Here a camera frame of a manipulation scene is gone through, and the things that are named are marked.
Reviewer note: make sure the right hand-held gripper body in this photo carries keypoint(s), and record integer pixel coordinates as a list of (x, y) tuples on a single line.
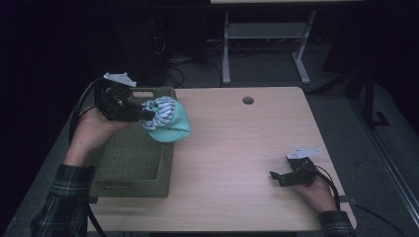
[(303, 171)]

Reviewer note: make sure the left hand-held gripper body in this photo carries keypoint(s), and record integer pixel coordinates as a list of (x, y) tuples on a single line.
[(113, 102)]

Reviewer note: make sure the teal garment with striped lining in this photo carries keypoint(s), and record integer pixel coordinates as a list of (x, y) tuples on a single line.
[(171, 121)]

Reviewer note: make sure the green woven basket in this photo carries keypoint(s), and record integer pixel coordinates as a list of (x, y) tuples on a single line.
[(131, 158)]

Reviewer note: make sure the person's right hand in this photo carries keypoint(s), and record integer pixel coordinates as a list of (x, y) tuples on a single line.
[(318, 196)]

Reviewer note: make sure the person's left hand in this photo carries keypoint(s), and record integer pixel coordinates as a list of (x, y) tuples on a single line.
[(95, 130)]

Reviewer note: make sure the black metal stand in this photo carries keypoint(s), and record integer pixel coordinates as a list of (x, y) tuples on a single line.
[(370, 98)]

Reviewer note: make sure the white metal stand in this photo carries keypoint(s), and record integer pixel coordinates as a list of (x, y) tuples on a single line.
[(267, 31)]

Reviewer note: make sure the aluminium floor rail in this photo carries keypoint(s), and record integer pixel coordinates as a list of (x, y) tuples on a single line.
[(388, 164)]

